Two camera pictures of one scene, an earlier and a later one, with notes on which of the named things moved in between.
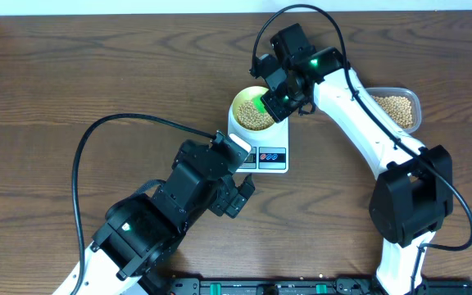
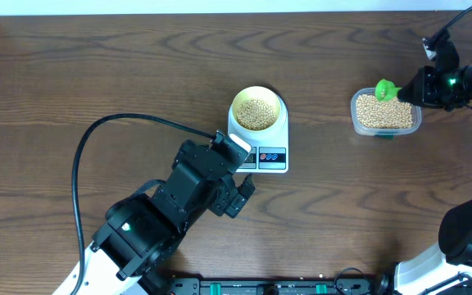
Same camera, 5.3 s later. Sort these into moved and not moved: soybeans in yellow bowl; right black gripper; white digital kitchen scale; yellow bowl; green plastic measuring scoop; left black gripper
Moved: right black gripper; green plastic measuring scoop
Not moved: yellow bowl; white digital kitchen scale; left black gripper; soybeans in yellow bowl
